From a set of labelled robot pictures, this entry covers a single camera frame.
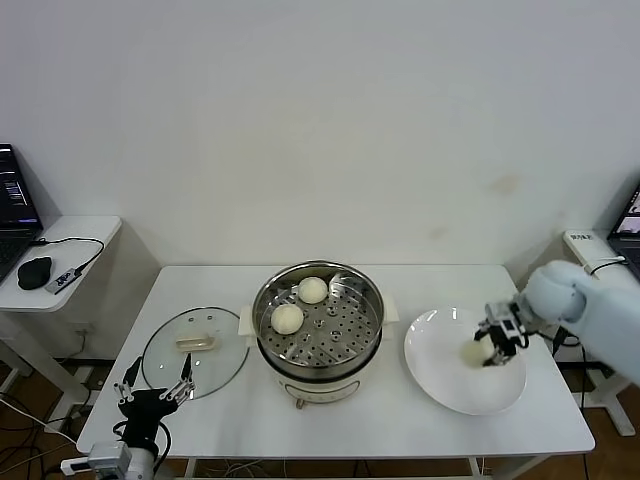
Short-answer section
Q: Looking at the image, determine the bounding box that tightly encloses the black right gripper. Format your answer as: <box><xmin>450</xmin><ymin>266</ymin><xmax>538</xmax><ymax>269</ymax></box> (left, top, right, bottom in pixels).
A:
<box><xmin>474</xmin><ymin>319</ymin><xmax>522</xmax><ymax>370</ymax></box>

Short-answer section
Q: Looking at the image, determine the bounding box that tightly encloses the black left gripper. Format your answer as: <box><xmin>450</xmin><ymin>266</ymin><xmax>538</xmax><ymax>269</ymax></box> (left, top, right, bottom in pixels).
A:
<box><xmin>113</xmin><ymin>352</ymin><xmax>197</xmax><ymax>446</ymax></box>

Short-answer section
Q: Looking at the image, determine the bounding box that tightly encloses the round glass pot lid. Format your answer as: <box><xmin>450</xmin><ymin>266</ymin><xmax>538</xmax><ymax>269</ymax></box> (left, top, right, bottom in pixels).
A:
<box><xmin>141</xmin><ymin>306</ymin><xmax>251</xmax><ymax>401</ymax></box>

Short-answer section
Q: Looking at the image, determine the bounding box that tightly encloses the white steamed baozi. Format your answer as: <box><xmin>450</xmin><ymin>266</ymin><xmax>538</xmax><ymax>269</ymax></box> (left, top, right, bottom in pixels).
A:
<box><xmin>270</xmin><ymin>304</ymin><xmax>306</xmax><ymax>335</ymax></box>
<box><xmin>298</xmin><ymin>276</ymin><xmax>329</xmax><ymax>305</ymax></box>
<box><xmin>459</xmin><ymin>338</ymin><xmax>496</xmax><ymax>370</ymax></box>

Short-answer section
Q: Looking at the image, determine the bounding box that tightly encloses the stainless steel steamer basket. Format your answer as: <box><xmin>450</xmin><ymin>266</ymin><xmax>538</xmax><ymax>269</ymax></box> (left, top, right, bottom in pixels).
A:
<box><xmin>238</xmin><ymin>259</ymin><xmax>401</xmax><ymax>370</ymax></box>

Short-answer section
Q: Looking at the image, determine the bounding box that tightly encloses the white round plate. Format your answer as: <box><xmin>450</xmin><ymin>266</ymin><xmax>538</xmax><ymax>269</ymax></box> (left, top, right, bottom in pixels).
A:
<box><xmin>403</xmin><ymin>307</ymin><xmax>528</xmax><ymax>416</ymax></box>

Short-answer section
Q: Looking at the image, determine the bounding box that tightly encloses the white side table with label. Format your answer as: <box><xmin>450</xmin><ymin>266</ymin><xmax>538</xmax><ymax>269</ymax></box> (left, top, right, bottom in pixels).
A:
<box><xmin>562</xmin><ymin>230</ymin><xmax>640</xmax><ymax>439</ymax></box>

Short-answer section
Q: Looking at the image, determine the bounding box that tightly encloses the grey usb hub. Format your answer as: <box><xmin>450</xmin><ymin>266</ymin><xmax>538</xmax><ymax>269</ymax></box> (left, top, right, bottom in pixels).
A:
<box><xmin>44</xmin><ymin>266</ymin><xmax>84</xmax><ymax>295</ymax></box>

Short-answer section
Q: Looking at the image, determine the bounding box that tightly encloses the black computer mouse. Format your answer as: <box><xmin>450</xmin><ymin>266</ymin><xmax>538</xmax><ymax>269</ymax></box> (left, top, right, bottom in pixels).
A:
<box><xmin>17</xmin><ymin>255</ymin><xmax>54</xmax><ymax>290</ymax></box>

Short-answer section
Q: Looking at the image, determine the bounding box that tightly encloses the cream electric cooker pot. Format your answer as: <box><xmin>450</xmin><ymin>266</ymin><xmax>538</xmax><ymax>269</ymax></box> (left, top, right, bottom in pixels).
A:
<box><xmin>240</xmin><ymin>319</ymin><xmax>396</xmax><ymax>412</ymax></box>

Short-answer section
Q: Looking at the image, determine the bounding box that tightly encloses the white side table with mouse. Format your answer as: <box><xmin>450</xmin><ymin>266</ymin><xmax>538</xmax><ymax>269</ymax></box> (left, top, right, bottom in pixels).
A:
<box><xmin>0</xmin><ymin>214</ymin><xmax>123</xmax><ymax>421</ymax></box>

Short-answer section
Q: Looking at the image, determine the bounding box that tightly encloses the black laptop with dark screen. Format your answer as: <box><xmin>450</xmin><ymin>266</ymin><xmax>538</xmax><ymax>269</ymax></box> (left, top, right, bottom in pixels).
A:
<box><xmin>0</xmin><ymin>143</ymin><xmax>45</xmax><ymax>284</ymax></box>

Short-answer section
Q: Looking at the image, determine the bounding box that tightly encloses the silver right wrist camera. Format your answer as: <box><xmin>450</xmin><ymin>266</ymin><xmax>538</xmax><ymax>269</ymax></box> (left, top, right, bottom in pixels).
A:
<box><xmin>485</xmin><ymin>301</ymin><xmax>522</xmax><ymax>331</ymax></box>

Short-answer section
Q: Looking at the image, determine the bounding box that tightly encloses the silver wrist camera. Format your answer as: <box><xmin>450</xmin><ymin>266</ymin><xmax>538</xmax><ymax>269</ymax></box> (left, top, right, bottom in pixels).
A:
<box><xmin>485</xmin><ymin>301</ymin><xmax>522</xmax><ymax>331</ymax></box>
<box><xmin>60</xmin><ymin>441</ymin><xmax>132</xmax><ymax>475</ymax></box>

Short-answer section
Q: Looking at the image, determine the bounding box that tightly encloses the black cable with adapter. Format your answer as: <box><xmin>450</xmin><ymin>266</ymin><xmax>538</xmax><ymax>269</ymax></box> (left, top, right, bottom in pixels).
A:
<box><xmin>552</xmin><ymin>260</ymin><xmax>626</xmax><ymax>416</ymax></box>

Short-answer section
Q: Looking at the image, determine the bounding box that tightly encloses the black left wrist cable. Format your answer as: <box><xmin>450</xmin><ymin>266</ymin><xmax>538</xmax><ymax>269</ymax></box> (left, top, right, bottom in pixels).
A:
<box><xmin>112</xmin><ymin>419</ymin><xmax>170</xmax><ymax>474</ymax></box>

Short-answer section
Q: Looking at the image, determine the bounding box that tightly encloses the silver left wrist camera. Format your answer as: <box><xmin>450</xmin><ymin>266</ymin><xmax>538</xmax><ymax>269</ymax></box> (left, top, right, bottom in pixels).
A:
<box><xmin>60</xmin><ymin>441</ymin><xmax>132</xmax><ymax>475</ymax></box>

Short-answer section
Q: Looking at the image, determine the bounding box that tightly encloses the white floor cable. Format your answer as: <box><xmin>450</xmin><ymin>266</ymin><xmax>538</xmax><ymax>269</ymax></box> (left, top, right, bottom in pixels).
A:
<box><xmin>0</xmin><ymin>394</ymin><xmax>76</xmax><ymax>444</ymax></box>

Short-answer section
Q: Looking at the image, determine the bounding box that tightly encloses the white laptop cable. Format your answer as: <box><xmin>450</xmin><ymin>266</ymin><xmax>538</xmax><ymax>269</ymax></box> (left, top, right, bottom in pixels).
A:
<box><xmin>584</xmin><ymin>256</ymin><xmax>626</xmax><ymax>275</ymax></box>

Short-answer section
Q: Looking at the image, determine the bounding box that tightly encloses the black floor cable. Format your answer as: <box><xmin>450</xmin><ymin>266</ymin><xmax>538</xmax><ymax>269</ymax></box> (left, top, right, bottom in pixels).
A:
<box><xmin>0</xmin><ymin>389</ymin><xmax>56</xmax><ymax>480</ymax></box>

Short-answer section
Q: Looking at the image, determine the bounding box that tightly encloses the black hub cable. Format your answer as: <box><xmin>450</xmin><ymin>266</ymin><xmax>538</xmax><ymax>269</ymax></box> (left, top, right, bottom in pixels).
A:
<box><xmin>31</xmin><ymin>236</ymin><xmax>106</xmax><ymax>275</ymax></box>

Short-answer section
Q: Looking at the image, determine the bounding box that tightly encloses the laptop showing camera views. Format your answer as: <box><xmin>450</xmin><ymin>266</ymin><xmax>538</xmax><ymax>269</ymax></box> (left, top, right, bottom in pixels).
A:
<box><xmin>606</xmin><ymin>182</ymin><xmax>640</xmax><ymax>281</ymax></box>

